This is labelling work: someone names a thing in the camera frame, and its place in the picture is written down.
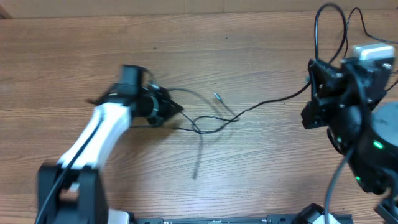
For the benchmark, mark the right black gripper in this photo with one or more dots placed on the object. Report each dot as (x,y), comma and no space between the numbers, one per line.
(325,88)

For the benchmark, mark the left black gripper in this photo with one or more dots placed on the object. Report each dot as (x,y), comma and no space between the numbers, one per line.
(168,107)

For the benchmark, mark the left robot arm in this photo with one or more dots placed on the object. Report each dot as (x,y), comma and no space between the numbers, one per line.
(71,191)

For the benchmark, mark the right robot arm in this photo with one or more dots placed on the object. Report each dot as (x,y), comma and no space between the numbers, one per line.
(368,140)

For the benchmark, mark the black aluminium mounting rail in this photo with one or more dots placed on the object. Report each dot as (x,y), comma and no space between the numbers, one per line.
(311,214)

